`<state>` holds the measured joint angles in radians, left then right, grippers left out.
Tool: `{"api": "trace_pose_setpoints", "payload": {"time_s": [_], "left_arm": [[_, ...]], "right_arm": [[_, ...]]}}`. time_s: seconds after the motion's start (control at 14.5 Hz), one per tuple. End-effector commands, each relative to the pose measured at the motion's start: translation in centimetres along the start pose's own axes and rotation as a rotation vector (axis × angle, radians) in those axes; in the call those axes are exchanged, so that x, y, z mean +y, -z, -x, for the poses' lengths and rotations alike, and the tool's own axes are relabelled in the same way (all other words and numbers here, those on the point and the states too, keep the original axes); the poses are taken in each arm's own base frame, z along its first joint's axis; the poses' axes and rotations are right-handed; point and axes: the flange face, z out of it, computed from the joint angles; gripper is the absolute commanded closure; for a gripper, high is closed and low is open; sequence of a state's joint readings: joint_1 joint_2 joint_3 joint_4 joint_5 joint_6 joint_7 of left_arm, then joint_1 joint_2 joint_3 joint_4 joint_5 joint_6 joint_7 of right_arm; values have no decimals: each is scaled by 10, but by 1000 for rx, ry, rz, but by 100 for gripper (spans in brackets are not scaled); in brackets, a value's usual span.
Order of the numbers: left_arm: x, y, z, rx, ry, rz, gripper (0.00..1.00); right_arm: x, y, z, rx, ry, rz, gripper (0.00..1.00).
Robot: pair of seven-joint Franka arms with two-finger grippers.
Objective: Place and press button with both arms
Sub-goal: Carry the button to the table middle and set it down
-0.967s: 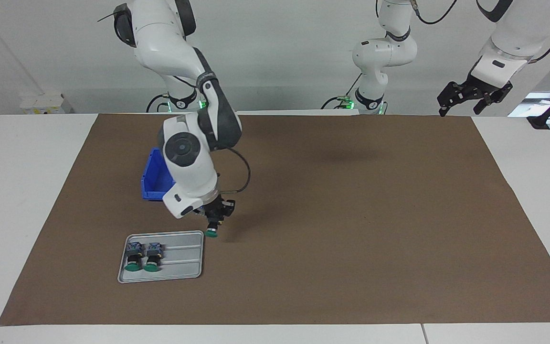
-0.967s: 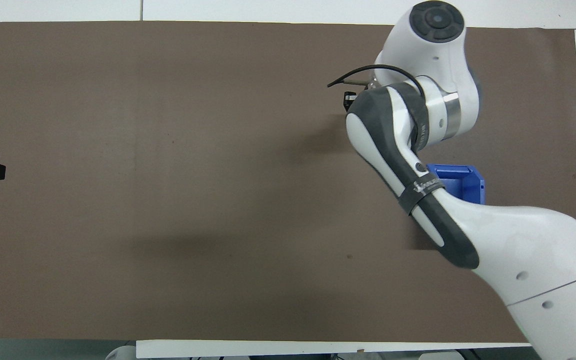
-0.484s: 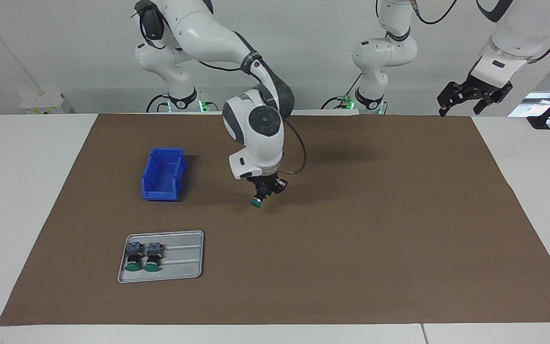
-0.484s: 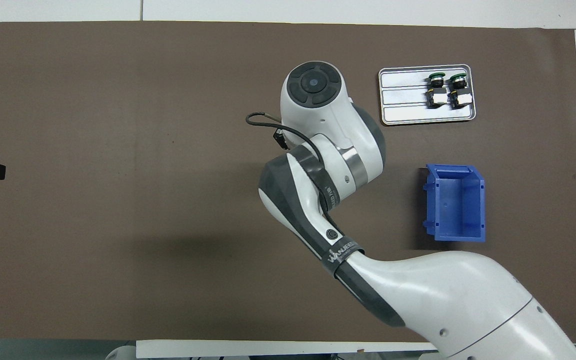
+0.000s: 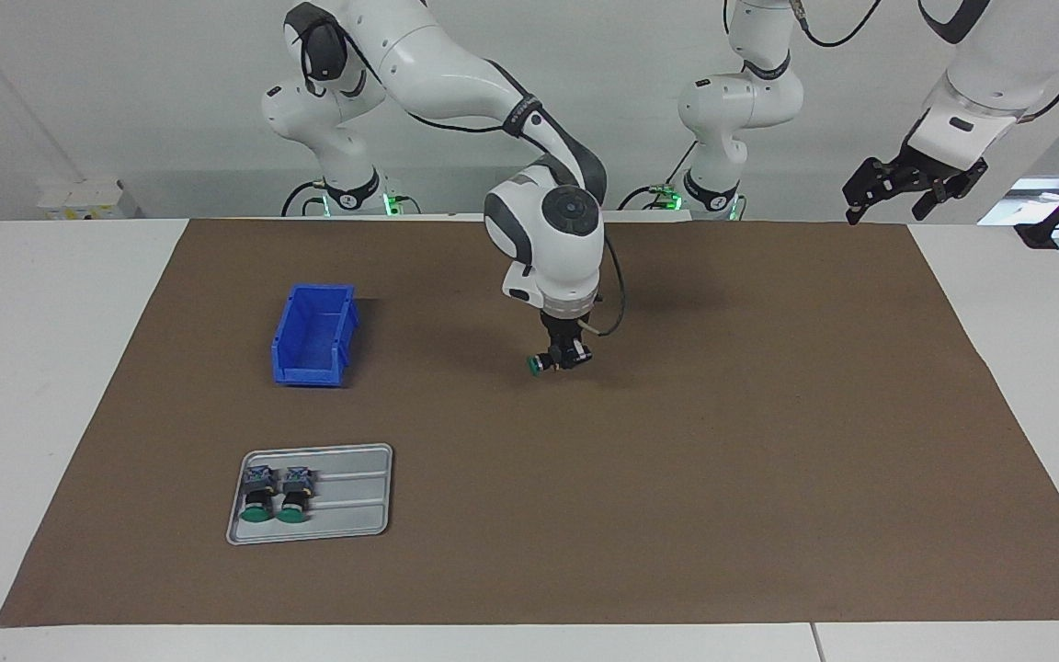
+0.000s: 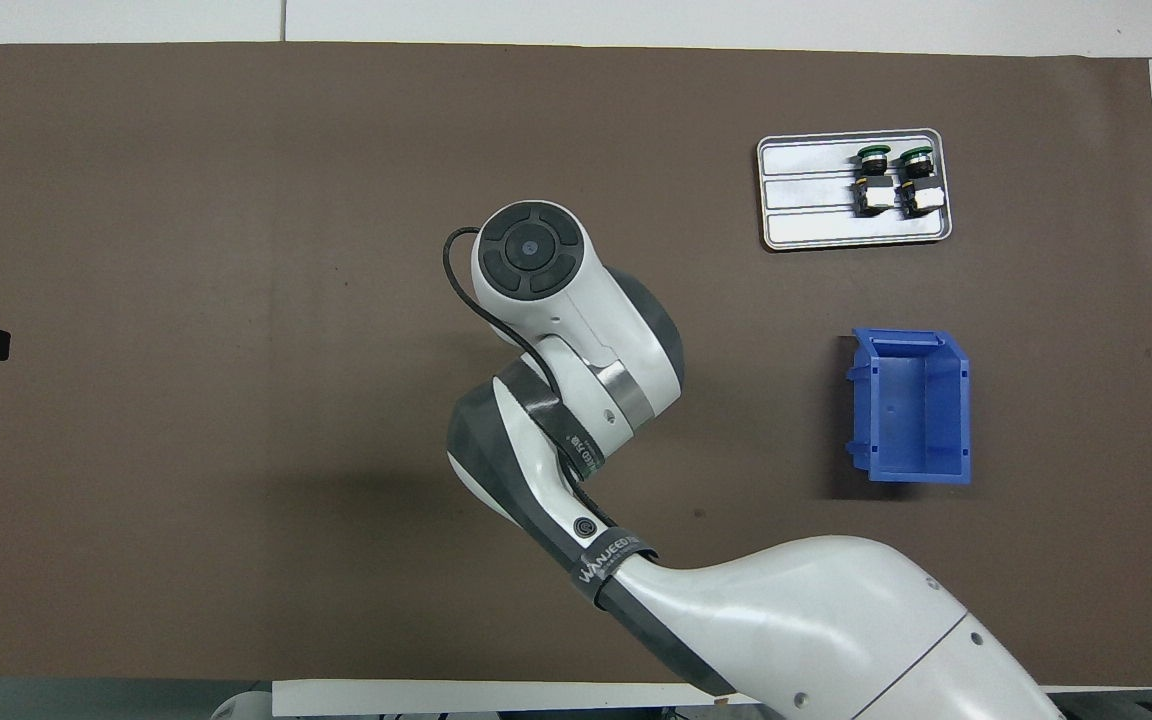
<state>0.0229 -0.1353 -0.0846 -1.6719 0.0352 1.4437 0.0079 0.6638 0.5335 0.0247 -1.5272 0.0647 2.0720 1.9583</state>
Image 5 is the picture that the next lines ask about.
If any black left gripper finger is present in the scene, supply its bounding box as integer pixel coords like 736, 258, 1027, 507
911, 173, 972, 222
842, 158, 903, 226

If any white plastic sheet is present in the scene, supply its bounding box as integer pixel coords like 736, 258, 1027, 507
980, 177, 1059, 249

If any brown paper table mat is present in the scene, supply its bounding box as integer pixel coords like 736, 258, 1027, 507
0, 218, 1059, 628

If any blue plastic storage bin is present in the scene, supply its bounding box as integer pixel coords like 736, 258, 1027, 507
270, 283, 360, 388

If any grey metal tray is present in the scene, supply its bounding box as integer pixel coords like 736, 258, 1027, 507
226, 443, 394, 546

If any white cardboard box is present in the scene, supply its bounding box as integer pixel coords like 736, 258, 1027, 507
38, 179, 140, 221

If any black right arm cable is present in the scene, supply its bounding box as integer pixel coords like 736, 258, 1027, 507
583, 234, 628, 337

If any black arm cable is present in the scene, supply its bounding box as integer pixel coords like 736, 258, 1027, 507
791, 0, 1059, 122
583, 234, 628, 337

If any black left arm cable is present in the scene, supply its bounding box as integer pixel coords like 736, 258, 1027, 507
791, 0, 1059, 122

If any black base cable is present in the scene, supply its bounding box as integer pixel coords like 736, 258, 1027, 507
619, 143, 700, 211
281, 179, 328, 218

